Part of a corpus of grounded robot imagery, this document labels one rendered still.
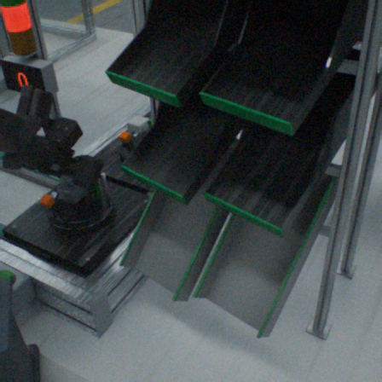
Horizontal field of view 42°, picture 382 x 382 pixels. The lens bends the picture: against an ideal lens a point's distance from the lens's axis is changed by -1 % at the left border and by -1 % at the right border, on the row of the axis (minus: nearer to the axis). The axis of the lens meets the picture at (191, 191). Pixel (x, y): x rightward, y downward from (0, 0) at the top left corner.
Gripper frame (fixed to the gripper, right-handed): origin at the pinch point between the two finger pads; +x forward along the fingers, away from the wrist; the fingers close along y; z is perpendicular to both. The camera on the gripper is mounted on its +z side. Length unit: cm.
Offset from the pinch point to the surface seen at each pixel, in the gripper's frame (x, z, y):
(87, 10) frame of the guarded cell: 72, 70, 81
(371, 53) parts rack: -24, 23, -53
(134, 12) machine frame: 77, 75, 62
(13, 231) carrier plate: 0.5, -16.3, 9.3
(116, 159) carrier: 21.0, 7.3, 5.7
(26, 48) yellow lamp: -8.2, 20.1, 16.7
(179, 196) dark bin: -16.7, 0.1, -32.3
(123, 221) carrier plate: 9.3, -6.3, -9.5
